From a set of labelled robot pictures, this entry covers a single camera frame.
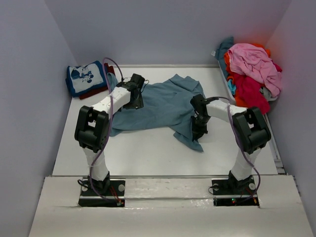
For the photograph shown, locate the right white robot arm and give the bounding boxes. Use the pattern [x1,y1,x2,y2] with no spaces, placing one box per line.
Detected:
[190,94,271,195]

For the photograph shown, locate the light blue t shirt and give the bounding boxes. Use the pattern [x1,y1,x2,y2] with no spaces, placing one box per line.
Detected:
[227,79,237,96]

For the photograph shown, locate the magenta t shirt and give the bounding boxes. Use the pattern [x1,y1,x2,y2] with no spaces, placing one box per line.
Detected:
[234,64,282,114]

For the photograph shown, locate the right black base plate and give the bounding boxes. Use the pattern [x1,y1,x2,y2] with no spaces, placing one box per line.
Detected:
[208,179,260,207]

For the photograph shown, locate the teal t shirt in pile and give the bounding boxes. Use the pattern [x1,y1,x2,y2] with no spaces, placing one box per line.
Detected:
[215,36,234,78]

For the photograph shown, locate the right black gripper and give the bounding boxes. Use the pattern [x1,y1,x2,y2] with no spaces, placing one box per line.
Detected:
[192,115,211,141]

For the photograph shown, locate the folded dark red t shirt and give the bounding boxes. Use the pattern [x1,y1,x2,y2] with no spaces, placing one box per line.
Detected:
[79,61,116,100]

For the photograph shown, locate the folded blue mickey t shirt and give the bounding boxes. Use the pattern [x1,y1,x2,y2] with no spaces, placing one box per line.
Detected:
[65,61,107,97]

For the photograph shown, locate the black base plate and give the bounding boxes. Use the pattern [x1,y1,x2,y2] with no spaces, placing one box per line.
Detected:
[208,179,260,207]
[77,178,125,208]

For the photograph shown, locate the grey white t shirt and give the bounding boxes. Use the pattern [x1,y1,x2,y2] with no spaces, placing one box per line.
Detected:
[259,87,278,102]

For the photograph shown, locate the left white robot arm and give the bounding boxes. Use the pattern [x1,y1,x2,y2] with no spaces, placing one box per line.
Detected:
[75,74,145,196]

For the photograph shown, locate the pink t shirt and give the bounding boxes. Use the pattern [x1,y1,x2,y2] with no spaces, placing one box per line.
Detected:
[227,43,282,97]

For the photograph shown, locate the grey-blue t shirt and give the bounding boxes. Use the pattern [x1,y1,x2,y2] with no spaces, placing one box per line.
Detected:
[110,74,204,152]

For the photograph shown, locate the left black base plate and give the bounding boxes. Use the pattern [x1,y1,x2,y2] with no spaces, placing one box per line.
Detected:
[77,178,125,208]

